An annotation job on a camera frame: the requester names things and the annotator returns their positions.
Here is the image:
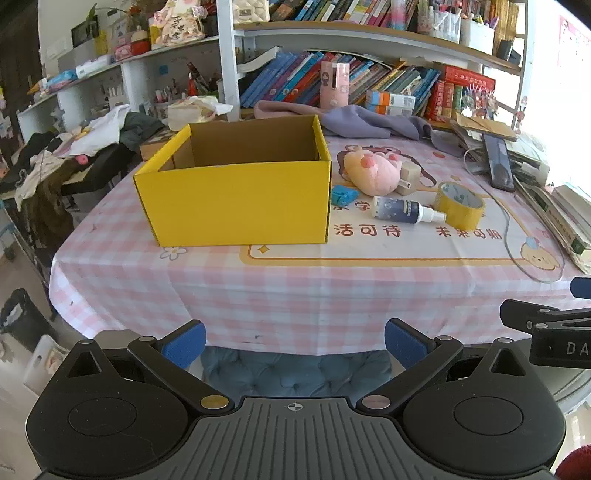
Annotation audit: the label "white pen container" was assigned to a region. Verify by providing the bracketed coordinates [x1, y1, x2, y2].
[459, 16, 496, 56]

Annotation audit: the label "blue tufted cushion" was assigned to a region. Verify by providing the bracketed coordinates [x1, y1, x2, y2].
[201, 346, 393, 407]

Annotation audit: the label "red and pink toy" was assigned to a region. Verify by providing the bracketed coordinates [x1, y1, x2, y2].
[115, 28, 151, 61]

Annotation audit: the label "black box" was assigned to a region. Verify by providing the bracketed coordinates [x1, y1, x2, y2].
[496, 39, 522, 63]

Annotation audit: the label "clear pen holder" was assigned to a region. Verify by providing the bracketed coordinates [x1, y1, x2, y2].
[427, 7, 460, 42]

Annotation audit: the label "red book set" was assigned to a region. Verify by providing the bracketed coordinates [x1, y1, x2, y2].
[424, 62, 496, 123]

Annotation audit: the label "small spray bottle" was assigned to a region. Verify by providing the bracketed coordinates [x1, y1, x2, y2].
[373, 196, 448, 227]

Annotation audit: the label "pens in holder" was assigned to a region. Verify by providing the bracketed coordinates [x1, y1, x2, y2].
[187, 62, 218, 95]

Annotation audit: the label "pink blue tissue packet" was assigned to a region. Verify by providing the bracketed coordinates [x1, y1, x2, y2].
[46, 69, 79, 90]

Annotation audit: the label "yellow cardboard box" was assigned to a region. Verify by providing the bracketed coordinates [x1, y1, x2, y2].
[133, 114, 333, 247]

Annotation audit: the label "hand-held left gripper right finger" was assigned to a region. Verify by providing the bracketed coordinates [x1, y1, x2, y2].
[355, 318, 528, 414]

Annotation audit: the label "orange and white carton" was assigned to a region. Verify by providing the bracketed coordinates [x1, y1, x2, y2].
[366, 104, 414, 117]
[366, 90, 416, 109]

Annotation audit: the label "upright row of books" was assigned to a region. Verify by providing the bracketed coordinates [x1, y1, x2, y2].
[268, 0, 421, 26]

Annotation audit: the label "red fuzzy garment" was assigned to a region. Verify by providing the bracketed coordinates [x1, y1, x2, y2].
[554, 445, 591, 480]

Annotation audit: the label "white bookshelf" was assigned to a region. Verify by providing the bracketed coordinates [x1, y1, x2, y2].
[18, 0, 532, 144]

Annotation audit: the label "slanted row of books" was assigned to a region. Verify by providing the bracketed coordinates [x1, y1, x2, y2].
[239, 51, 441, 116]

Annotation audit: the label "purple cloth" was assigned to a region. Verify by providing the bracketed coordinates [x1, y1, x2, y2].
[254, 99, 467, 158]

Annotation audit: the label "black waste bin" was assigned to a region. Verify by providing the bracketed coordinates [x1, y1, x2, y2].
[0, 288, 47, 352]

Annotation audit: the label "yellow tape roll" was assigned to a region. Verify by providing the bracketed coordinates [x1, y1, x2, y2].
[434, 181, 486, 229]

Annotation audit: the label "black smartphone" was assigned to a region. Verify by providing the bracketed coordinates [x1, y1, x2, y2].
[482, 134, 515, 192]

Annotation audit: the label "wall poster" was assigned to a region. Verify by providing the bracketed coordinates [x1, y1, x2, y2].
[556, 14, 591, 70]

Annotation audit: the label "pile of clothes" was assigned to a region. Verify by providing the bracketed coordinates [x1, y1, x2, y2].
[0, 104, 167, 259]

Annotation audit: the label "white cable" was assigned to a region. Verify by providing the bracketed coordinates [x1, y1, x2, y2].
[462, 148, 566, 283]

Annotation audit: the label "pink pig plush toy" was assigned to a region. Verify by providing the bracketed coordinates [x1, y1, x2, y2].
[342, 150, 402, 195]

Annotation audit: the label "colourful figure bunch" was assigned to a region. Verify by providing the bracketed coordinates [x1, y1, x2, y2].
[462, 85, 497, 121]

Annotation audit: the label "blue wrapper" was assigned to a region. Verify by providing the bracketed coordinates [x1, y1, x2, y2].
[330, 185, 360, 207]

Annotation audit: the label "white quilted handbag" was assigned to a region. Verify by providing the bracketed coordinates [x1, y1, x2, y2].
[232, 0, 271, 24]

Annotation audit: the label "cream tissue pack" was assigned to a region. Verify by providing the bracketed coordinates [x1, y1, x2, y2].
[166, 95, 234, 132]

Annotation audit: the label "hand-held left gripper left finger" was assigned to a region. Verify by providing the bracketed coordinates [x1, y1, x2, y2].
[64, 319, 234, 415]

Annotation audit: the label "brown envelope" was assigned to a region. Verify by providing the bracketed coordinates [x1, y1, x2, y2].
[450, 113, 518, 141]

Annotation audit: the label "dark wooden door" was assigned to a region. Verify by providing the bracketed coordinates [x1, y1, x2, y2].
[0, 0, 44, 116]

